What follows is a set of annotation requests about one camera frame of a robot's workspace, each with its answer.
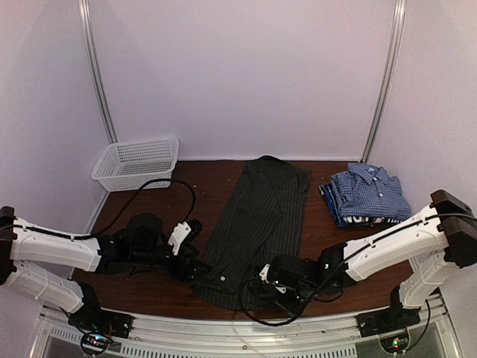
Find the right black camera cable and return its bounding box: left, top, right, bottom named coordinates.
left=240, top=275, right=336, bottom=327

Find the front aluminium rail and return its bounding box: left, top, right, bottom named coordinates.
left=26, top=294, right=462, bottom=357

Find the black camera cable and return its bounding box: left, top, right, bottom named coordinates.
left=66, top=178, right=198, bottom=242
left=240, top=275, right=336, bottom=327

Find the navy folded shirt white print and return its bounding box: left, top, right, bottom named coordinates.
left=319, top=183, right=402, bottom=227

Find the dark pinstriped long sleeve shirt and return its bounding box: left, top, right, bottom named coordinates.
left=193, top=156, right=311, bottom=311

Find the blue checkered folded shirt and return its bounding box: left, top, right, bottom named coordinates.
left=330, top=163, right=411, bottom=222

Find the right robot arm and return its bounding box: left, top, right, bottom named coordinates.
left=259, top=189, right=476, bottom=330

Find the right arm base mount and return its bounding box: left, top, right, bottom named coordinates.
left=356, top=307, right=420, bottom=337

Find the right aluminium frame post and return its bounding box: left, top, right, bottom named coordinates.
left=361, top=0, right=406, bottom=163

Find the circuit board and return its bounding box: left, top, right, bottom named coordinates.
left=80, top=332, right=113, bottom=355
left=379, top=335, right=410, bottom=355

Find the aluminium frame post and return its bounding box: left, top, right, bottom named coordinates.
left=78, top=0, right=118, bottom=144
left=361, top=0, right=406, bottom=163

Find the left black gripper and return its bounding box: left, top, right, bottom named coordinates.
left=131, top=245, right=212, bottom=284

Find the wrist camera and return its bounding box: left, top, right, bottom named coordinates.
left=126, top=212, right=204, bottom=258
left=259, top=255, right=304, bottom=294

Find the right circuit board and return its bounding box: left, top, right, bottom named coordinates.
left=379, top=335, right=410, bottom=355

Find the left circuit board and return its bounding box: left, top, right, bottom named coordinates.
left=80, top=332, right=113, bottom=355

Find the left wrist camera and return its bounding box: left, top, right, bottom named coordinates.
left=126, top=212, right=204, bottom=258

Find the left black camera cable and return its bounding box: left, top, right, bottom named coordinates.
left=66, top=178, right=198, bottom=242

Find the white perforated plastic basket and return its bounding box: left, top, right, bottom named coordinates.
left=91, top=136, right=180, bottom=192

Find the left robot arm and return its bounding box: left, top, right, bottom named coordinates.
left=1, top=206, right=212, bottom=331

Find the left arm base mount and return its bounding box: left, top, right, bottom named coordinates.
left=67, top=310, right=133, bottom=339

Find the left aluminium frame post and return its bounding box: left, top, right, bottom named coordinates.
left=78, top=0, right=118, bottom=144

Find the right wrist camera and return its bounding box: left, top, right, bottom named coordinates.
left=259, top=255, right=304, bottom=294

